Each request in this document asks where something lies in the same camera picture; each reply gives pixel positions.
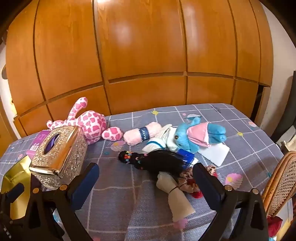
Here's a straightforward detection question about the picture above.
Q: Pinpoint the gold metal tray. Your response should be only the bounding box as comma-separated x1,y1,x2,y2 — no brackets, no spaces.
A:
0,159,31,222

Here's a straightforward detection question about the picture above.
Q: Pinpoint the beige cloth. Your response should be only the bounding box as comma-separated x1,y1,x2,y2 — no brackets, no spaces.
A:
156,172,196,221

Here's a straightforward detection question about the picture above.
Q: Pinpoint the pink spotted plush toy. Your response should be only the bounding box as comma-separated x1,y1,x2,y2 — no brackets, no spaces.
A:
46,97,124,145

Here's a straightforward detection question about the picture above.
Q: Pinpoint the blue tissue packet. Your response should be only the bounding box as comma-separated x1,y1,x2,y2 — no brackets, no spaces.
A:
178,149,195,168

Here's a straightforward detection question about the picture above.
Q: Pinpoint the wooden wardrobe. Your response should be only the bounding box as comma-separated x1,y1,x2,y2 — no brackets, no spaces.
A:
5,0,274,139

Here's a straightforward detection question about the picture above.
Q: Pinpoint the pink fluffy towel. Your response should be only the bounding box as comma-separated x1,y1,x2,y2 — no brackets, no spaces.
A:
123,122,163,146

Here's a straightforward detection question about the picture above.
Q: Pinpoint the white waffle cloth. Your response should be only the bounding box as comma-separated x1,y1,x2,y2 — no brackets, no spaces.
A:
198,142,230,167

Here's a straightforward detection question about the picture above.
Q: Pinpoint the red cloth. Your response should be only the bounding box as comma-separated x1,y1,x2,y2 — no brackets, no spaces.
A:
267,215,289,238

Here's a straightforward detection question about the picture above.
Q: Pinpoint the blue and pink plush toy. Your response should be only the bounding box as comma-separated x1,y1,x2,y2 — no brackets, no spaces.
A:
173,116,227,154

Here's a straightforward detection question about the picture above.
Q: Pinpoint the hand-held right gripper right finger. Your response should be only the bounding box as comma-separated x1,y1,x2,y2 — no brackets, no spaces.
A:
192,163,270,241

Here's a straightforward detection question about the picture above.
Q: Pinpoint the red printed sock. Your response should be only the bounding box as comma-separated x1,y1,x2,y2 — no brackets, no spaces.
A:
191,171,218,200

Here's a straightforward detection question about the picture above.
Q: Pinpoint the ornate gold tissue box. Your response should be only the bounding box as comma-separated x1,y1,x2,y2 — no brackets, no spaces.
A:
29,126,88,190

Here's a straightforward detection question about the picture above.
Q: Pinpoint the white plush toy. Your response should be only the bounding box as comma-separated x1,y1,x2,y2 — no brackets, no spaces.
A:
142,125,177,151

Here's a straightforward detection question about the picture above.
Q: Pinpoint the purple cardboard box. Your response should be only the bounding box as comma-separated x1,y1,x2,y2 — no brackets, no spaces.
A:
26,130,50,159

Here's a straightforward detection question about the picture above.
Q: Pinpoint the rattan chair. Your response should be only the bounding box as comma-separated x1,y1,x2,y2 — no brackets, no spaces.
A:
261,151,296,219

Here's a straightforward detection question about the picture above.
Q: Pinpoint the bed with grey plaid sheet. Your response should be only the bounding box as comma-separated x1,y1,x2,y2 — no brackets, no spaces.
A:
0,103,289,241

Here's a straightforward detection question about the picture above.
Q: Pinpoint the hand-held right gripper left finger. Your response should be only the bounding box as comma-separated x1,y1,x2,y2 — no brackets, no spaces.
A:
11,162,100,241

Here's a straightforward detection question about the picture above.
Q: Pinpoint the black hairpiece with coloured beads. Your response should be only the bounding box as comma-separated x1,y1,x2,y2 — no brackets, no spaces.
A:
118,149,188,178

